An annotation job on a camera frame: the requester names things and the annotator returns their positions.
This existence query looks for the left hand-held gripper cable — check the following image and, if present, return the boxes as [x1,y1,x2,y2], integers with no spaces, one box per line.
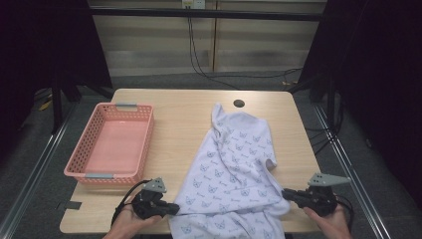
[110,178,152,227]

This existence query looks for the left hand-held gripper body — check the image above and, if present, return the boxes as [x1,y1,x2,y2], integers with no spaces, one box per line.
[131,176,168,221]

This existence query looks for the black metal stand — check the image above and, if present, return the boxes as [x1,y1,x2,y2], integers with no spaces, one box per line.
[287,73,336,130]
[51,78,113,134]

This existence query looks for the right hand-held gripper cable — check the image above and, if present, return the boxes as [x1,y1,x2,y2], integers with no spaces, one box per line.
[334,193,355,230]

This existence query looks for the metal floor rail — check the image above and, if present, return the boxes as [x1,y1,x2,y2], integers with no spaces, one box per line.
[0,103,78,239]
[313,104,393,239]

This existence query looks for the hand-held gripper cable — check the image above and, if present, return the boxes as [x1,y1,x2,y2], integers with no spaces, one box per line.
[110,178,152,227]
[334,193,355,230]

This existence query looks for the black floor cables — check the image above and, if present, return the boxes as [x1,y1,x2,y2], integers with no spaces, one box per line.
[305,93,343,157]

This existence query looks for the white printed shirt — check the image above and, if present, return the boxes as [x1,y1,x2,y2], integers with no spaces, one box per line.
[168,103,292,239]

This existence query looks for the person's right hand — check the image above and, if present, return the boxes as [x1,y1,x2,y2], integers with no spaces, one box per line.
[303,203,351,235]

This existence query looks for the black curtain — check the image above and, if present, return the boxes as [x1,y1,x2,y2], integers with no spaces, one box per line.
[298,0,422,207]
[0,0,113,160]

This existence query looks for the pink plastic basket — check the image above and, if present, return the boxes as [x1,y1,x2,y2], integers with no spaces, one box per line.
[63,102,155,186]

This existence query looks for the black wall cable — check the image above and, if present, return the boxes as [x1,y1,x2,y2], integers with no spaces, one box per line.
[188,16,304,81]
[187,8,241,91]

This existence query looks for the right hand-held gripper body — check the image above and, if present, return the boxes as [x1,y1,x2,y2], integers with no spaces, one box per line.
[300,172,351,217]

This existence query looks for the person's left hand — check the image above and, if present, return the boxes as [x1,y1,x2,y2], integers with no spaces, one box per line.
[110,204,163,237]

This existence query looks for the black horizontal bar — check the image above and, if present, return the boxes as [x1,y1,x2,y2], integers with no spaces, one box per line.
[89,8,327,23]

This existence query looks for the white wall power outlet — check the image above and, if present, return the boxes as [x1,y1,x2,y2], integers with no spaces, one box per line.
[181,0,207,10]

